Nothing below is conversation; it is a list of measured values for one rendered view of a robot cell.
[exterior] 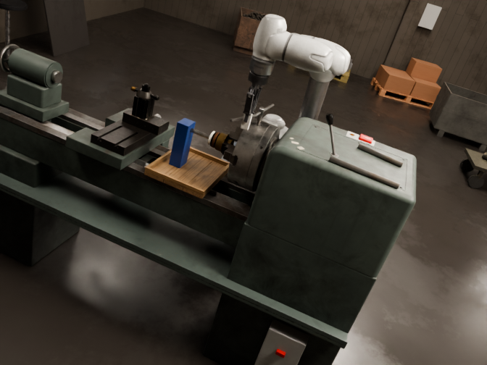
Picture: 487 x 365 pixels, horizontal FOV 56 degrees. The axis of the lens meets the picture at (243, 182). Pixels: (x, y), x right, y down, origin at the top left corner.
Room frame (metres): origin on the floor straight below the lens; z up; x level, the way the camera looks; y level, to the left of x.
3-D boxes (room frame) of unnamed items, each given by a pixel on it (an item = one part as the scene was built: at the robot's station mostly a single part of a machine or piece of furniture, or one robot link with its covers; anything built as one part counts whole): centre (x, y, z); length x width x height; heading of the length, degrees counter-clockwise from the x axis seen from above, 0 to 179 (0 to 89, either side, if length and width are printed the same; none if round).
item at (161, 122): (2.12, 0.56, 1.00); 0.20 x 0.10 x 0.05; 78
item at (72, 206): (1.99, 0.34, 0.53); 2.10 x 0.60 x 0.02; 78
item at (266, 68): (1.73, 0.06, 1.53); 0.09 x 0.09 x 0.06
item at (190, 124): (1.99, 0.34, 1.00); 0.08 x 0.06 x 0.23; 168
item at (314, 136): (1.86, -0.40, 1.06); 0.59 x 0.48 x 0.39; 78
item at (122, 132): (2.06, 0.60, 0.95); 0.43 x 0.18 x 0.04; 168
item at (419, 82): (8.59, -2.33, 0.33); 1.17 x 0.90 x 0.66; 86
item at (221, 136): (1.95, 0.15, 1.08); 0.09 x 0.09 x 0.09; 78
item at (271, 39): (1.73, 0.05, 1.63); 0.13 x 0.11 x 0.16; 79
